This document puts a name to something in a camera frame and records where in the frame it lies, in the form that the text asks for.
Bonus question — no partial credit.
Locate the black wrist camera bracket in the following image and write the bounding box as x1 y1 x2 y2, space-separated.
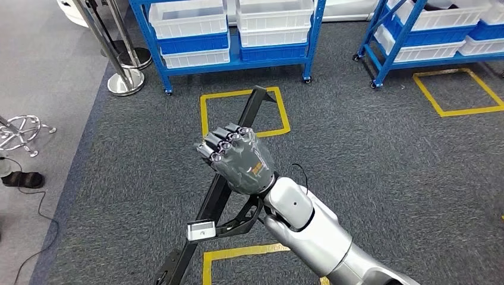
214 194 264 239

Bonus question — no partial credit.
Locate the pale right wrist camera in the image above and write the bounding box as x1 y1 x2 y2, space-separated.
186 220 217 242

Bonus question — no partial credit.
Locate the black floor cable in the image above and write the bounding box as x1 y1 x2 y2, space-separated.
8 157 61 285

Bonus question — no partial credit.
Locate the chrome stool base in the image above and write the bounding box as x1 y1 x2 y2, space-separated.
0 115 57 158

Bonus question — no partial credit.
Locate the blue plastic bin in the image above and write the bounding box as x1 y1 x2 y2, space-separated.
157 32 231 56
468 21 504 42
383 15 477 47
240 41 308 63

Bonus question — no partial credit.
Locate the blue wheeled shelf rack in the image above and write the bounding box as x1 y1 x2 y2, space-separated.
352 0 504 89

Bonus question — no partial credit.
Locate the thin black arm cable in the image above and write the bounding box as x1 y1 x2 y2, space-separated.
291 163 310 196

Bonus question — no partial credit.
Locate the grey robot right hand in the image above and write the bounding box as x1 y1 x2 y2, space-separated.
194 123 276 197

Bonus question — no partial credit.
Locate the white car with red stripe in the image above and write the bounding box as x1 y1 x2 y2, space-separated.
56 0 379 29

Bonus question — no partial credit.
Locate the blue metal shelf rack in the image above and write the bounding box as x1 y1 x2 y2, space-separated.
129 0 327 96

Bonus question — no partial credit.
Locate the chrome stanchion post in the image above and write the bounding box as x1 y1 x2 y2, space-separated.
100 0 152 71
73 0 146 97

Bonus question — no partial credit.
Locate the black plastic plate bracket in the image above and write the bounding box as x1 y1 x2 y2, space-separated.
153 85 276 285

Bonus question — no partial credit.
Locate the person's foot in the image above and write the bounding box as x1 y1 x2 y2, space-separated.
1 171 45 189

